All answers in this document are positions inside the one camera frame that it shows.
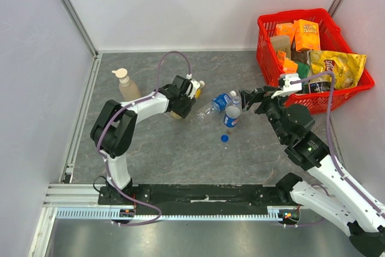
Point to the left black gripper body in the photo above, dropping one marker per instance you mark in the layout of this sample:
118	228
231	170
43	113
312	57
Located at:
184	106

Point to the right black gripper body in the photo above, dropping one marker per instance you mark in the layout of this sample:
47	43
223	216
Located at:
258	100

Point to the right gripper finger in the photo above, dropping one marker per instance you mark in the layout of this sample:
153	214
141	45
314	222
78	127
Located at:
247	101
247	93

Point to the yellow juice bottle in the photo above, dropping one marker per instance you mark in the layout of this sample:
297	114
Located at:
196	95

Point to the clear blue label bottle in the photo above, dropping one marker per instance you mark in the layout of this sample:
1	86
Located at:
232	112

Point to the crushed clear water bottle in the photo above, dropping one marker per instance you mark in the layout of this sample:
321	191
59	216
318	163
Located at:
215	106

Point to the blue bottle cap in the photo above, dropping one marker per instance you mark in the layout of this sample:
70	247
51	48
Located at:
224	138

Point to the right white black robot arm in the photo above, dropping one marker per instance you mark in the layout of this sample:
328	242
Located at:
351	208

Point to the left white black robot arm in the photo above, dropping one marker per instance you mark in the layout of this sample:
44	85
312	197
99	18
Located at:
114	128

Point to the beige pump soap bottle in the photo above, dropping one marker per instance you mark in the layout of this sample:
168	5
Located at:
127	87

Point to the orange packet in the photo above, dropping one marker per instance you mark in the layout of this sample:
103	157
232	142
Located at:
288	66

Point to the green package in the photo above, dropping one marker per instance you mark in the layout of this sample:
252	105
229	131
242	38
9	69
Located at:
302	70

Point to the dark can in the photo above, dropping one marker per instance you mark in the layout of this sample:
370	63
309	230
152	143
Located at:
317	87

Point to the brown cardboard box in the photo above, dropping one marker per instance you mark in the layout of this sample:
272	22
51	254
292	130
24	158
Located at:
281	43

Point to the small orange box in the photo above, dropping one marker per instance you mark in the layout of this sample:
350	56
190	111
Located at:
287	28

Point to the orange scrub daddy box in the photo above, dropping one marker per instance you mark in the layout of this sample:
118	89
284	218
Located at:
306	35

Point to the yellow chips bag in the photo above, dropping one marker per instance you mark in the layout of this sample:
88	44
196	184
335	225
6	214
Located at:
347	68

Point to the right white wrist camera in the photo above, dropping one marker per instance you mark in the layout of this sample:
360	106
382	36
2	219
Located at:
288	85

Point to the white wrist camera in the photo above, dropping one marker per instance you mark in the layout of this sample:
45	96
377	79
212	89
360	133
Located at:
191	86
288	85

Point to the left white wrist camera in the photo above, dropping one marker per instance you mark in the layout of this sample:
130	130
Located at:
191	86

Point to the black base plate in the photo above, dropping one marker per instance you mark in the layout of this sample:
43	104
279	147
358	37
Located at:
200	200

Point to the white cable duct rail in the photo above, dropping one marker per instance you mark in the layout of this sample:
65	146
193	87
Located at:
274	213

